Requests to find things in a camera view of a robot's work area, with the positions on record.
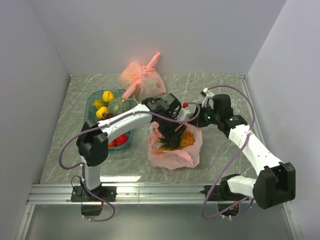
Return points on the yellow fake lemon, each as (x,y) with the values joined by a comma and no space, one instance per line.
(108,96)

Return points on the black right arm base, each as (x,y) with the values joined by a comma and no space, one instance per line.
(233,194)

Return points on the red fake strawberry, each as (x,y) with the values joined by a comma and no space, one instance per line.
(122,139)

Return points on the fake pineapple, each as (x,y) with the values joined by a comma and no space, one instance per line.
(187,139)

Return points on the aluminium mounting rail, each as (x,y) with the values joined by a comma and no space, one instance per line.
(147,211)

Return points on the pink plastic bag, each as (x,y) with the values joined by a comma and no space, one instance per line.
(188,157)
(142,81)

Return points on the tied pink plastic bag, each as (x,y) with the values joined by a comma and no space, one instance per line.
(142,81)

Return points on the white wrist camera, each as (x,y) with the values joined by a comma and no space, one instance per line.
(184,113)
(207,96)

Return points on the purple fake grapes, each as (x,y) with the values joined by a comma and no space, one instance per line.
(106,116)

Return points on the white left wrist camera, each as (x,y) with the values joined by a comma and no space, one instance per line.
(184,113)

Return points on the red fake apple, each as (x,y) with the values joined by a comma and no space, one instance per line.
(112,144)

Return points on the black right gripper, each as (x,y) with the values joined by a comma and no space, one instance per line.
(201,123)

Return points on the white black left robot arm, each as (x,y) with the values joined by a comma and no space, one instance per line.
(95,136)

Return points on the teal plastic fruit basket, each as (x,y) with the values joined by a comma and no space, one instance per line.
(90,111)

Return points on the yellow fake pear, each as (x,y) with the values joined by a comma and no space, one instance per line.
(102,110)

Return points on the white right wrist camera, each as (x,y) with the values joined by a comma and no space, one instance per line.
(207,96)

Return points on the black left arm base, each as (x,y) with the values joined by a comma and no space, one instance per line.
(92,203)

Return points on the yellow fake starfruit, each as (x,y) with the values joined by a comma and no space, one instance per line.
(99,103)

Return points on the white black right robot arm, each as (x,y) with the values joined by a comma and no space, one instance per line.
(276,181)

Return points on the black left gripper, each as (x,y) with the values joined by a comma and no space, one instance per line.
(174,139)

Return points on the green netted fake melon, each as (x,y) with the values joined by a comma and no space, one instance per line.
(118,106)

